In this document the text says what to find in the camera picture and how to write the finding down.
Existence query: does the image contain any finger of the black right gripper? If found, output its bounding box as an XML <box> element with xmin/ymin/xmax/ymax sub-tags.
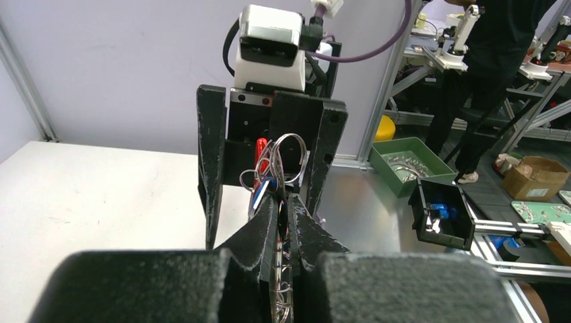
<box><xmin>305</xmin><ymin>100</ymin><xmax>348</xmax><ymax>217</ymax></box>
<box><xmin>197</xmin><ymin>85</ymin><xmax>227</xmax><ymax>250</ymax></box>

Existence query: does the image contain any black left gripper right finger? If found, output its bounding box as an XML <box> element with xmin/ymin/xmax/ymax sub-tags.
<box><xmin>288</xmin><ymin>194</ymin><xmax>518</xmax><ymax>322</ymax></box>

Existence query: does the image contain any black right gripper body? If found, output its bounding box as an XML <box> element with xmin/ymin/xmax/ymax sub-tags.
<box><xmin>224</xmin><ymin>89</ymin><xmax>326</xmax><ymax>186</ymax></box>

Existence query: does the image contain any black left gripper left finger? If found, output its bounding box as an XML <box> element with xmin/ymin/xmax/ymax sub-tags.
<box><xmin>30</xmin><ymin>219</ymin><xmax>270</xmax><ymax>322</ymax></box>

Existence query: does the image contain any keyring bunch with tags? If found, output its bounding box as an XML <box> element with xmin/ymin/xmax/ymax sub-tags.
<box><xmin>240</xmin><ymin>133</ymin><xmax>308</xmax><ymax>322</ymax></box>

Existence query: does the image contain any blue tag key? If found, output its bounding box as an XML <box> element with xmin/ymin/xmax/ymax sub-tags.
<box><xmin>248</xmin><ymin>177</ymin><xmax>277</xmax><ymax>220</ymax></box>

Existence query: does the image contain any yellow round object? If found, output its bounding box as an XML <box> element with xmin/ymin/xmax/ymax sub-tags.
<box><xmin>374</xmin><ymin>115</ymin><xmax>396</xmax><ymax>143</ymax></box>

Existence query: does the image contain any green storage bin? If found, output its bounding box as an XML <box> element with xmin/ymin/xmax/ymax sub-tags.
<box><xmin>368</xmin><ymin>137</ymin><xmax>457</xmax><ymax>198</ymax></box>

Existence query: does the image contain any black storage bin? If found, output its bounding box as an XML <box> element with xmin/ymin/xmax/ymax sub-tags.
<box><xmin>408</xmin><ymin>178</ymin><xmax>475</xmax><ymax>251</ymax></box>

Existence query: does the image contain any person in black clothes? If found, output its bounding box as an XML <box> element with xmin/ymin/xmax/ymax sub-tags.
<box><xmin>424</xmin><ymin>0</ymin><xmax>558</xmax><ymax>186</ymax></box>

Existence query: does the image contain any cardboard box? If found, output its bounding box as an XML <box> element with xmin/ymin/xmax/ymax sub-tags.
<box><xmin>502</xmin><ymin>156</ymin><xmax>570</xmax><ymax>202</ymax></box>

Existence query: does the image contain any aluminium frame post right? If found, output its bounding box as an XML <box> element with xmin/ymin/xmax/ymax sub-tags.
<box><xmin>356</xmin><ymin>0</ymin><xmax>422</xmax><ymax>164</ymax></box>

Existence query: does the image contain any aluminium frame post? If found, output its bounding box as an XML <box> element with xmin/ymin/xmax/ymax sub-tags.
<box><xmin>356</xmin><ymin>0</ymin><xmax>422</xmax><ymax>164</ymax></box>
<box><xmin>1</xmin><ymin>20</ymin><xmax>61</xmax><ymax>143</ymax></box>

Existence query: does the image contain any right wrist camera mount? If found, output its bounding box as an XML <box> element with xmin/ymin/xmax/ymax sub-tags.
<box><xmin>234</xmin><ymin>4</ymin><xmax>306</xmax><ymax>92</ymax></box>

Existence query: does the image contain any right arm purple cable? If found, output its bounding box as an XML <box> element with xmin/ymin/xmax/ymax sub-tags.
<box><xmin>310</xmin><ymin>0</ymin><xmax>414</xmax><ymax>63</ymax></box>

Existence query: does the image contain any aluminium frame post left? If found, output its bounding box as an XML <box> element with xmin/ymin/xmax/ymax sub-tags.
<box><xmin>1</xmin><ymin>20</ymin><xmax>61</xmax><ymax>143</ymax></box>

